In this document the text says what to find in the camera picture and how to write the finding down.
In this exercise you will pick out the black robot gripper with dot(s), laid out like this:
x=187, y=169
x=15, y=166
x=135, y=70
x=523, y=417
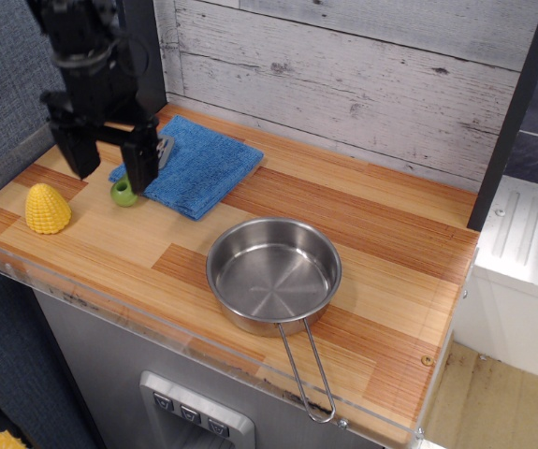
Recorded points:
x=100, y=103

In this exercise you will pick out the green handled grey spatula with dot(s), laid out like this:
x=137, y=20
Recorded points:
x=121, y=191

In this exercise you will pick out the steel pan with wire handle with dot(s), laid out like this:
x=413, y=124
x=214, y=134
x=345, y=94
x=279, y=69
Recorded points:
x=274, y=276

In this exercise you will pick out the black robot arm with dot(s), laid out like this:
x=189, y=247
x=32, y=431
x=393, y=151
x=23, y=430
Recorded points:
x=61, y=14

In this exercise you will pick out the yellow object bottom left corner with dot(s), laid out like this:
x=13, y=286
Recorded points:
x=7, y=441

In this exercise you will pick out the yellow toy corn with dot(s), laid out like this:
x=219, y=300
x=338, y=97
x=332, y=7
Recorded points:
x=46, y=211

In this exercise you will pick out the blue folded cloth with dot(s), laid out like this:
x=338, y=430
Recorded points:
x=202, y=168

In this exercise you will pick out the silver dispenser button panel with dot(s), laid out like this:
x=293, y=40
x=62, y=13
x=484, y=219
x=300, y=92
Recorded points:
x=182, y=418

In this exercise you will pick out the white ridged sink unit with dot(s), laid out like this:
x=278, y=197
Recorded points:
x=498, y=314

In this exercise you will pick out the dark left vertical post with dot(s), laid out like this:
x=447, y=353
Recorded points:
x=138, y=20

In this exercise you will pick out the dark vertical post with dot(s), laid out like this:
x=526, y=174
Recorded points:
x=138, y=20
x=516, y=112

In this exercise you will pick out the dark right vertical post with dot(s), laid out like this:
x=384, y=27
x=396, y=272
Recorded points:
x=516, y=112

